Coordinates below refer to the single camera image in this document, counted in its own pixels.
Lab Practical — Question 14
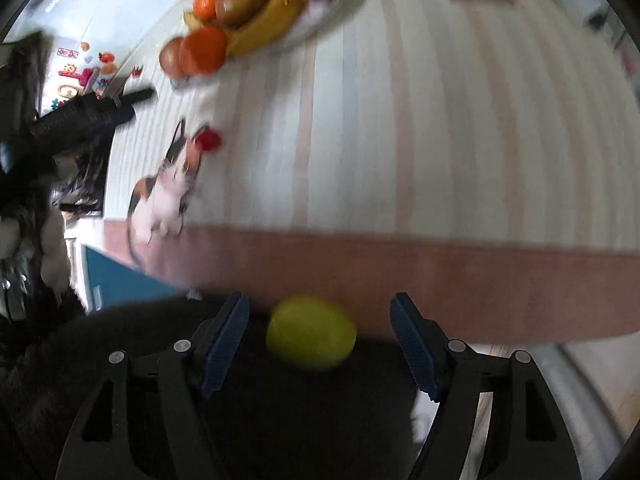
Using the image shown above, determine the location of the red apple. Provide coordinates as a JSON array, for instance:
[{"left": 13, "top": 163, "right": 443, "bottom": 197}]
[{"left": 215, "top": 0, "right": 268, "bottom": 28}]

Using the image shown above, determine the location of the left yellow banana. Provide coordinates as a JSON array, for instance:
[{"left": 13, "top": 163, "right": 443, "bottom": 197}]
[{"left": 182, "top": 11, "right": 210, "bottom": 32}]

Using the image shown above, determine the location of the small mandarin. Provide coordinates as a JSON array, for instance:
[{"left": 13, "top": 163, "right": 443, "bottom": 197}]
[
  {"left": 192, "top": 0, "right": 218, "bottom": 21},
  {"left": 178, "top": 26, "right": 228, "bottom": 76}
]

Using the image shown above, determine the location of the floral white ceramic plate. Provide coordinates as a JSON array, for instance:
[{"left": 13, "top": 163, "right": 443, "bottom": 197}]
[{"left": 171, "top": 0, "right": 350, "bottom": 89}]

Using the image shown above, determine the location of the green apple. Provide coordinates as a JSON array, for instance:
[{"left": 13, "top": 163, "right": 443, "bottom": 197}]
[{"left": 266, "top": 295, "right": 357, "bottom": 370}]

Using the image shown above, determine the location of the colourful fruit sticker sheet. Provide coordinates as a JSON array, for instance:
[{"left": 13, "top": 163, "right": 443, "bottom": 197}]
[{"left": 38, "top": 37, "right": 143, "bottom": 116}]

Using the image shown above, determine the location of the brown kiwi-like fruit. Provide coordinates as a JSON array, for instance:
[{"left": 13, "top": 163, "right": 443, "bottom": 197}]
[{"left": 158, "top": 36, "right": 186, "bottom": 79}]

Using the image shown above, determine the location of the right yellow banana bunch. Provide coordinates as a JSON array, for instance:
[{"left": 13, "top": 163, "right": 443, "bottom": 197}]
[{"left": 226, "top": 0, "right": 308, "bottom": 60}]

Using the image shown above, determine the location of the striped table cloth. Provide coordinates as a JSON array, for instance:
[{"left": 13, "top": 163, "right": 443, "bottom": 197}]
[{"left": 103, "top": 0, "right": 639, "bottom": 342}]

